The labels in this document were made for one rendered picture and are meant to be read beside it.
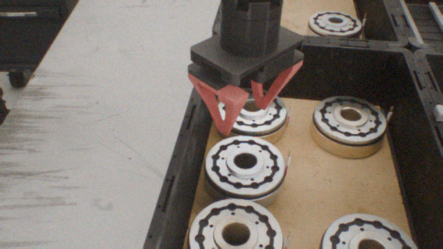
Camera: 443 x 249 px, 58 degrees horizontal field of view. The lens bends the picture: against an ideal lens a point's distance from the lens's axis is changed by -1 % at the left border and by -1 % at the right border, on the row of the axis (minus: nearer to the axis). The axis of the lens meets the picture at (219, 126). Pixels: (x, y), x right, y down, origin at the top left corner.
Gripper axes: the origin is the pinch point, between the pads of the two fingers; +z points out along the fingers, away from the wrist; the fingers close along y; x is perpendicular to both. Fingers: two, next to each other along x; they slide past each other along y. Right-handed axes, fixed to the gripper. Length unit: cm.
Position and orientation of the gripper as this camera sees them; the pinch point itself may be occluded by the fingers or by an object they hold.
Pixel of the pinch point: (243, 113)
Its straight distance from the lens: 45.9
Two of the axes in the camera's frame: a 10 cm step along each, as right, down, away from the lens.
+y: -7.2, 4.5, -5.3
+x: 7.0, 4.8, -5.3
